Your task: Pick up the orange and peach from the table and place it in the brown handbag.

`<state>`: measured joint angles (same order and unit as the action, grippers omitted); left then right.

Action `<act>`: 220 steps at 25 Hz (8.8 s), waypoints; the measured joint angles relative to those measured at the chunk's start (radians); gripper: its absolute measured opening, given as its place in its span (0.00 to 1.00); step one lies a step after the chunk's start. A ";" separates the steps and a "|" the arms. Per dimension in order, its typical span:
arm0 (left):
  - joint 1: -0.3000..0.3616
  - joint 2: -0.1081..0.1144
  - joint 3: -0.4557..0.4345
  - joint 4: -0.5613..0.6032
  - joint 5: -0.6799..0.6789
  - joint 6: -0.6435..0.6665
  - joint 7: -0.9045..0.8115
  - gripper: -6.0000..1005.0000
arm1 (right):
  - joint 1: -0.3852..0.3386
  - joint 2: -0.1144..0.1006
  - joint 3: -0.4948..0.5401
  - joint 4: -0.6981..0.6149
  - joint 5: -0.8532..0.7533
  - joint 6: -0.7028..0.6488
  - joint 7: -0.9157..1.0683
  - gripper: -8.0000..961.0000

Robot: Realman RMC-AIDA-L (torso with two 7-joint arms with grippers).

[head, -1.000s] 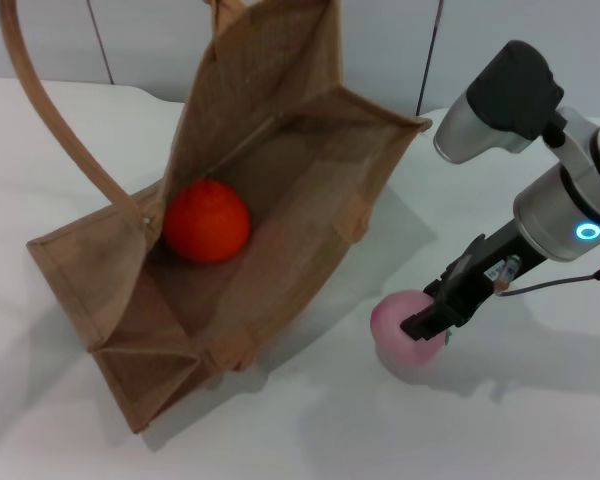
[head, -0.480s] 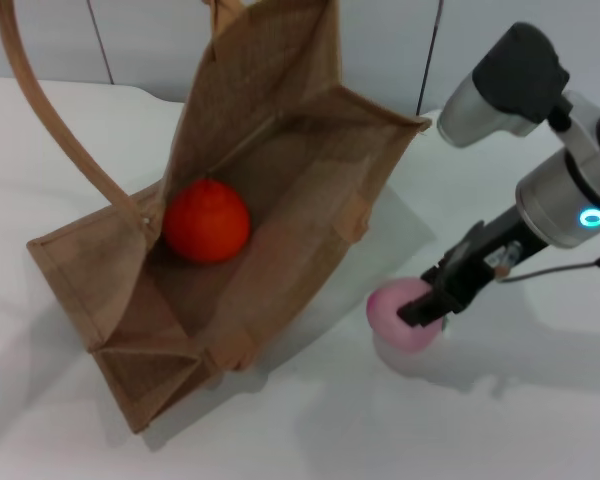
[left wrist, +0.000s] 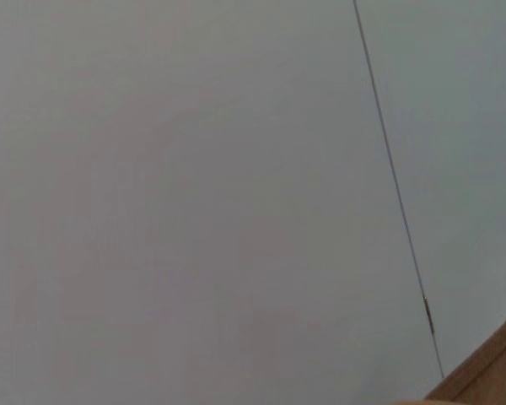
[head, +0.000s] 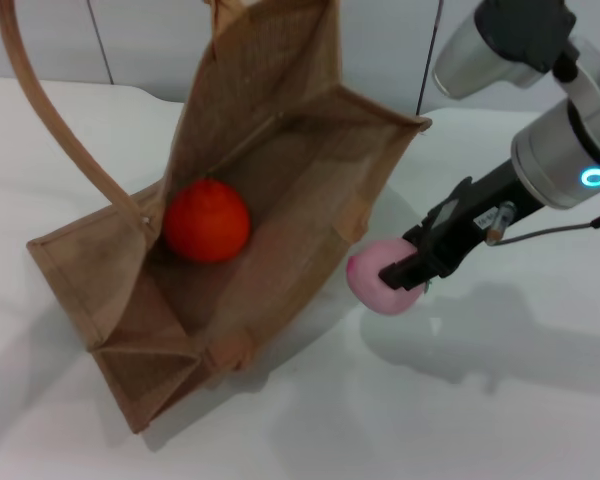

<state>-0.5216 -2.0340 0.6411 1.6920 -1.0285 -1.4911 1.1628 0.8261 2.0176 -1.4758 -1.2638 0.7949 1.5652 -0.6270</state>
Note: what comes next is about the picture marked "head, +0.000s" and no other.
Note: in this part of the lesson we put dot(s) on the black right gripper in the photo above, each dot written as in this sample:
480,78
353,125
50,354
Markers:
472,220

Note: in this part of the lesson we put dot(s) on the pink toy peach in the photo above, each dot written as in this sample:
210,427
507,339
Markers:
370,280

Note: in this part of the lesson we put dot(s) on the brown jute handbag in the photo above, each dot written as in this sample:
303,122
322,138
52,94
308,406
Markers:
280,210

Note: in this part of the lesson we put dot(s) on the orange toy fruit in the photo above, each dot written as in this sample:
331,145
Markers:
207,222

